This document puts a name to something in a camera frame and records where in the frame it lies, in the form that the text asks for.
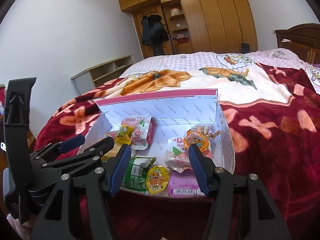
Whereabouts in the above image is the dark hanging jacket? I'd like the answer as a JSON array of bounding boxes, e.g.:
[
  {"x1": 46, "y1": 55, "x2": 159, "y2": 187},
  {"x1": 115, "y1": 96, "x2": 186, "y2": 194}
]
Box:
[{"x1": 141, "y1": 14, "x2": 169, "y2": 56}]

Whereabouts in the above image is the black bag by wardrobe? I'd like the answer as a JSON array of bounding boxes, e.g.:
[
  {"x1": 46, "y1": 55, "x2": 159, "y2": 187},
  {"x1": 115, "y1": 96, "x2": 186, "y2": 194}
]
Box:
[{"x1": 240, "y1": 42, "x2": 251, "y2": 54}]

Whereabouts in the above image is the peach jelly drink pouch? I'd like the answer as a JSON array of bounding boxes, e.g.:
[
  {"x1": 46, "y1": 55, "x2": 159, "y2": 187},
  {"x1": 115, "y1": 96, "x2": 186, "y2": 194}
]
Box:
[{"x1": 164, "y1": 137, "x2": 213, "y2": 173}]

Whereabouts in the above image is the cream round box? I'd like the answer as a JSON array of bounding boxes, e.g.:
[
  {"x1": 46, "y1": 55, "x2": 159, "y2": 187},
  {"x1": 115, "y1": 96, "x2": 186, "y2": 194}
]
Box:
[{"x1": 170, "y1": 8, "x2": 181, "y2": 17}]

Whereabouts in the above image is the yellow jelly cup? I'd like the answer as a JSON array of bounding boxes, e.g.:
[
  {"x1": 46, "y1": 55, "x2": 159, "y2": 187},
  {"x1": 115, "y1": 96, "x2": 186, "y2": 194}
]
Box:
[{"x1": 146, "y1": 166, "x2": 170, "y2": 194}]

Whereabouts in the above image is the orange bread snack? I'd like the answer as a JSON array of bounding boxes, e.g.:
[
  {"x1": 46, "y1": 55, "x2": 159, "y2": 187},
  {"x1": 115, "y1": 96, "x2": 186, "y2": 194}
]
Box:
[{"x1": 101, "y1": 144, "x2": 121, "y2": 162}]

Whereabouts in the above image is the pink white cardboard box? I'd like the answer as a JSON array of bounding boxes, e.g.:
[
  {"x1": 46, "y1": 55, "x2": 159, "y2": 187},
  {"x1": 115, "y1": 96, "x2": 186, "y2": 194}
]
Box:
[{"x1": 81, "y1": 89, "x2": 235, "y2": 197}]

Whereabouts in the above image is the pink mint tin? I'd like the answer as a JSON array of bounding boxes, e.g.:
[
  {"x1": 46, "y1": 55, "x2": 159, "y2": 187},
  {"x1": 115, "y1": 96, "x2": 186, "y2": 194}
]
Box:
[{"x1": 168, "y1": 170, "x2": 204, "y2": 198}]

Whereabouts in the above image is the red floral plush blanket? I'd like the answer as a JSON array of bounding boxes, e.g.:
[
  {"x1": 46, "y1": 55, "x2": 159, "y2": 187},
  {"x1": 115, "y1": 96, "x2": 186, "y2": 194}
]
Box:
[{"x1": 35, "y1": 63, "x2": 319, "y2": 239}]

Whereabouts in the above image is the red box on shelf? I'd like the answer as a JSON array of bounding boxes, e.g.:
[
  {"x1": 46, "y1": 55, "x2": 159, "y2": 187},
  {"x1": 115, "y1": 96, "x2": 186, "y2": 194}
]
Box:
[{"x1": 176, "y1": 36, "x2": 189, "y2": 44}]

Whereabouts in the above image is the large wooden wardrobe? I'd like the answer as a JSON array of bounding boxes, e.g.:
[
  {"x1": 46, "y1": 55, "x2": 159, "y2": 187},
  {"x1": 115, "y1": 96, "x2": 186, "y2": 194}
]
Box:
[{"x1": 119, "y1": 0, "x2": 258, "y2": 55}]

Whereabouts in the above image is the low white open shelf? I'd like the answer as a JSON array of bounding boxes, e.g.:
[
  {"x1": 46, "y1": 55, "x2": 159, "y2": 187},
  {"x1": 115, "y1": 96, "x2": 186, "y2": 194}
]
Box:
[{"x1": 71, "y1": 55, "x2": 133, "y2": 94}]

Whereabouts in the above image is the small yellow candy packet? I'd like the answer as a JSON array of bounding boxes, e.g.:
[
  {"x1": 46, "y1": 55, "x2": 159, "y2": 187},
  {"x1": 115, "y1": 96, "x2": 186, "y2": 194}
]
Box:
[{"x1": 116, "y1": 125, "x2": 135, "y2": 145}]

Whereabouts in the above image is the clear colourful candy packet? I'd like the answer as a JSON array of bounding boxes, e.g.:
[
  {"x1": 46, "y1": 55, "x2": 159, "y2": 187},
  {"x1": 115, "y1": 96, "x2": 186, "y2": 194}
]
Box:
[{"x1": 192, "y1": 124, "x2": 220, "y2": 139}]

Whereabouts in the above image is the dark wooden headboard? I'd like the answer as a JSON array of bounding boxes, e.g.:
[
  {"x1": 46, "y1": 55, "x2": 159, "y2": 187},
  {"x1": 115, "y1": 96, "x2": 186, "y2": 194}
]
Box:
[{"x1": 274, "y1": 23, "x2": 320, "y2": 65}]

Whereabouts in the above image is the pink checkered bed sheet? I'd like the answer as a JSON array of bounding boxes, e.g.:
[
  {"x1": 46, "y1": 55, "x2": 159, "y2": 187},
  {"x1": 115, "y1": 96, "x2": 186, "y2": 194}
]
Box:
[{"x1": 121, "y1": 48, "x2": 319, "y2": 93}]

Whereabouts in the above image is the green peas snack bag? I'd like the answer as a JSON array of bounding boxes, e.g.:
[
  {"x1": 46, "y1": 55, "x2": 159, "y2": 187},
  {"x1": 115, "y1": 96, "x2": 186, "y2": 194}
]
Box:
[{"x1": 122, "y1": 157, "x2": 156, "y2": 193}]

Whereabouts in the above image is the orange jelly cup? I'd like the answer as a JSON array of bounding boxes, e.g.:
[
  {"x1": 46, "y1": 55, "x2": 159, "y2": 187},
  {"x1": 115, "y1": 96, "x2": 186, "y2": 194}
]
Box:
[{"x1": 184, "y1": 130, "x2": 209, "y2": 153}]

